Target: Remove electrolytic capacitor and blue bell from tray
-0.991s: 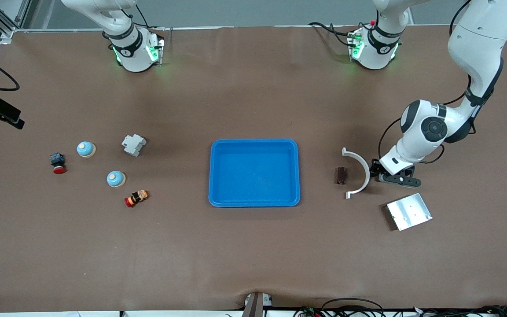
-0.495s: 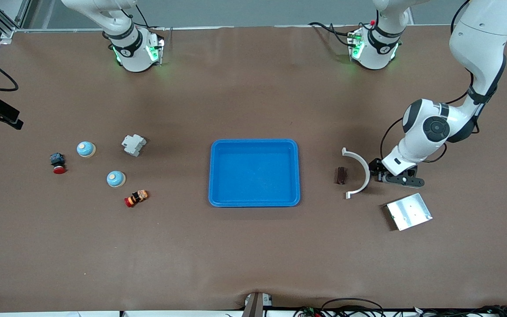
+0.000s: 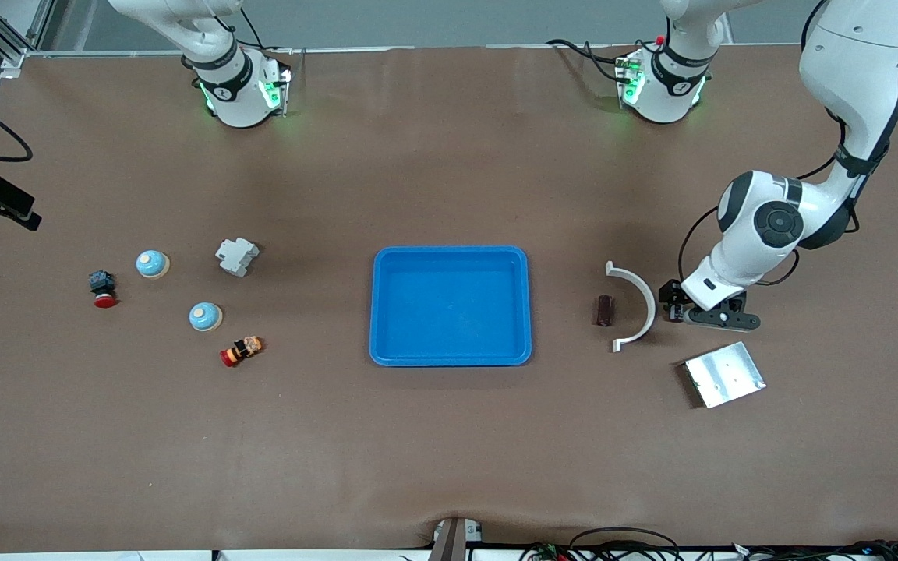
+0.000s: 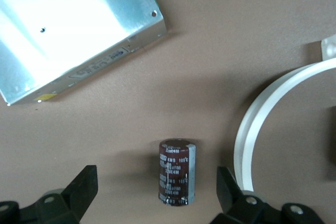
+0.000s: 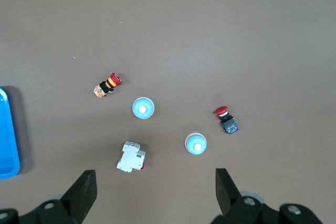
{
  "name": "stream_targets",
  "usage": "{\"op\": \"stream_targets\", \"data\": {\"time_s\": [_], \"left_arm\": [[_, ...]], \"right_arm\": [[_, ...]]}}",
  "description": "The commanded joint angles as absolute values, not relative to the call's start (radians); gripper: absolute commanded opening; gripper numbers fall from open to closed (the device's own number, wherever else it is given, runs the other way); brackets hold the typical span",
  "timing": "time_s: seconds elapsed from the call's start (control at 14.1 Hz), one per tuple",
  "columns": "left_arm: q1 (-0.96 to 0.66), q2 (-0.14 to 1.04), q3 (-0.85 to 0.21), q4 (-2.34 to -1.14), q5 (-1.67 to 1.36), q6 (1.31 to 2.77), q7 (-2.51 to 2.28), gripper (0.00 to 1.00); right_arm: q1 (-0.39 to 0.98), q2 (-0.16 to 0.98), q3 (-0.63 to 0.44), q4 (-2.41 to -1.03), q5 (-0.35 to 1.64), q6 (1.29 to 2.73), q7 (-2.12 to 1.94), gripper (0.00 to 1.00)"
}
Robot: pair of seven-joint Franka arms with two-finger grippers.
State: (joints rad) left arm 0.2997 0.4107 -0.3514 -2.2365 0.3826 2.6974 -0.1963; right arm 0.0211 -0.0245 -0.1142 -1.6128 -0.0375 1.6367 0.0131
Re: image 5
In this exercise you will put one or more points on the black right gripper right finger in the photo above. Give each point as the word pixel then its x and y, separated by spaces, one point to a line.
pixel 231 204

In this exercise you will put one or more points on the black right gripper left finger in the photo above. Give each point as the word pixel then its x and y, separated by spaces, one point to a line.
pixel 78 197

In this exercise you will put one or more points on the blue dome call bell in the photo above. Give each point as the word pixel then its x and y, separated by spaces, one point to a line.
pixel 195 144
pixel 143 108

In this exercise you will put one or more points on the white circuit breaker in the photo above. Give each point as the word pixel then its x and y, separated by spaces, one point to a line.
pixel 130 157

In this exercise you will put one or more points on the red mushroom push button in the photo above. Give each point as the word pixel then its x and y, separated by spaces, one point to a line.
pixel 231 127

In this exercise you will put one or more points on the blue plastic tray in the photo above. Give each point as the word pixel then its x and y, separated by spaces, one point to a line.
pixel 8 134

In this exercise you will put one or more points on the red yellow emergency stop button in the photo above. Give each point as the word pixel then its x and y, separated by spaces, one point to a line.
pixel 101 90

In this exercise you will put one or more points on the brown table cover mat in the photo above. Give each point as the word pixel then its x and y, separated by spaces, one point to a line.
pixel 210 37

